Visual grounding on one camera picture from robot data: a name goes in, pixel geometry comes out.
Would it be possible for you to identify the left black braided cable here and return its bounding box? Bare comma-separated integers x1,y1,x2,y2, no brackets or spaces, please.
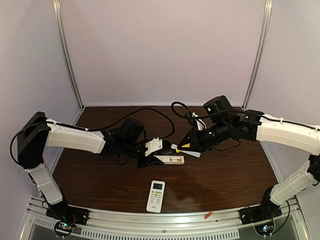
9,107,175,166

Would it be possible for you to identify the yellow handled screwdriver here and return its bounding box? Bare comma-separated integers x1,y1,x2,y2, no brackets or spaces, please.
171,143,191,153

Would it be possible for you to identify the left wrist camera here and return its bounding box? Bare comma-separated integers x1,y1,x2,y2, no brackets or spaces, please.
144,137,172,157

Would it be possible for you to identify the slim white remote control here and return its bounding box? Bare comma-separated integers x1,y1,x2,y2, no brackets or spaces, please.
154,155,185,165

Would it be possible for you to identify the white battery cover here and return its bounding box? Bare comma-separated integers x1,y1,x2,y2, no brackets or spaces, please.
171,144,201,158

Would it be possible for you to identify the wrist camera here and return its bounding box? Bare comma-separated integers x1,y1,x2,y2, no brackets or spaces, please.
185,112,207,131
144,137,172,157

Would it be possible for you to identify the right black braided cable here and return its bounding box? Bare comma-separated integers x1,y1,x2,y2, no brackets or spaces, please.
171,101,320,131

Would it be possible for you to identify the curved aluminium front rail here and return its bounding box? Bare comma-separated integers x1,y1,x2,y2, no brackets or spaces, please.
18,203,311,240

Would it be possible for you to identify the red yellow battery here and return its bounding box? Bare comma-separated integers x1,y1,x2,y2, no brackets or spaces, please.
204,210,214,220

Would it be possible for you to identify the aluminium frame post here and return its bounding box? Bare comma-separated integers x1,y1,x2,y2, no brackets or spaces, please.
242,0,273,109
52,0,85,110

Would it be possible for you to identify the left aluminium frame post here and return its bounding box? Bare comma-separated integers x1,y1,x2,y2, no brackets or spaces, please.
52,0,85,110

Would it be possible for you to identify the gold white battery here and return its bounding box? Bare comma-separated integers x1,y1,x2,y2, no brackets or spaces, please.
170,157,182,163

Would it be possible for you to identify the right aluminium frame post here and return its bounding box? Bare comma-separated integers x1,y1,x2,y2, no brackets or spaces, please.
242,0,273,109

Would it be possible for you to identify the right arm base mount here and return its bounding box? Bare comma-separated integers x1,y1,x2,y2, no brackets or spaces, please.
238,205,282,237

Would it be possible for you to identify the white air conditioner remote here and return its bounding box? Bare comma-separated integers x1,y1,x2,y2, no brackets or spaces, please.
146,180,166,214

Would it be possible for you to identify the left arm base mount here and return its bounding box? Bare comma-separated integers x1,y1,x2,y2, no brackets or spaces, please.
46,204,89,238

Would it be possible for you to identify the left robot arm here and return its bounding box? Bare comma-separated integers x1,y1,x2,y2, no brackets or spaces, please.
11,111,163,215

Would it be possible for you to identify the black braided cable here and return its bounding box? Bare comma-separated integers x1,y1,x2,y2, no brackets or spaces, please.
171,101,320,131
9,107,175,166

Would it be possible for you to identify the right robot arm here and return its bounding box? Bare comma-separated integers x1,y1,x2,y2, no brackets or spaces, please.
177,95,320,209

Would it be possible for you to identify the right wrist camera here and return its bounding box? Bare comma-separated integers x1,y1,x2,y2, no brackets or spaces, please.
185,112,207,131

